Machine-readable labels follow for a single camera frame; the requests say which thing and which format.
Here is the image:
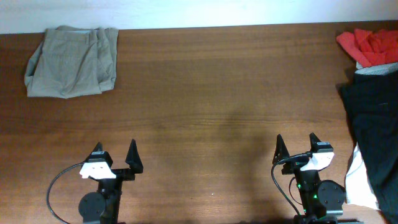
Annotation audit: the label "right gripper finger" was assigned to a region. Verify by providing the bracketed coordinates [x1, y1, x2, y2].
[272, 134, 290, 164]
[309, 133, 330, 153]

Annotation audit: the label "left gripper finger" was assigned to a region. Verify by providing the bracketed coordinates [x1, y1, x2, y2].
[84, 142, 113, 167]
[125, 139, 144, 174]

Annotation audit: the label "black shorts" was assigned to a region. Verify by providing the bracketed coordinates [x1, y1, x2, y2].
[340, 72, 397, 223]

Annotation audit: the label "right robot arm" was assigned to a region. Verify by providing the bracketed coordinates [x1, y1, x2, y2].
[271, 133, 360, 224]

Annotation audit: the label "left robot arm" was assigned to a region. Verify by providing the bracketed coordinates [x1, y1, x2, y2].
[78, 140, 144, 224]

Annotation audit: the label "folded khaki shorts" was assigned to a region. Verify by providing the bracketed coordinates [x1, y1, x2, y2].
[24, 26, 119, 99]

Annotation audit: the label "red shirt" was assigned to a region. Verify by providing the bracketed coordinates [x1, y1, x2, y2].
[336, 29, 397, 67]

